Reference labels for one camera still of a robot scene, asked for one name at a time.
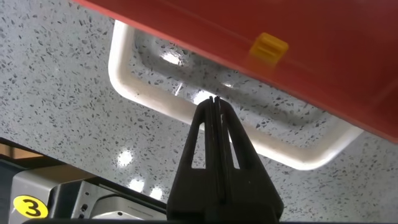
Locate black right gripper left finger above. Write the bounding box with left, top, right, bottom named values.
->
left=167, top=96, right=222, bottom=221

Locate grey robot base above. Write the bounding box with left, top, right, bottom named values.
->
left=8, top=164, right=168, bottom=224

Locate yellow plastic clip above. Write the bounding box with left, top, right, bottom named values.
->
left=248, top=32, right=289, bottom=66

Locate red drawer with white handle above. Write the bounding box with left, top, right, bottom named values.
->
left=73, top=0, right=398, bottom=171

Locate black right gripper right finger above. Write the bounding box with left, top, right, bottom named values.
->
left=214, top=95, right=284, bottom=222

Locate yellow round number sticker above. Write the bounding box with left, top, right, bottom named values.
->
left=12, top=195, right=49, bottom=219

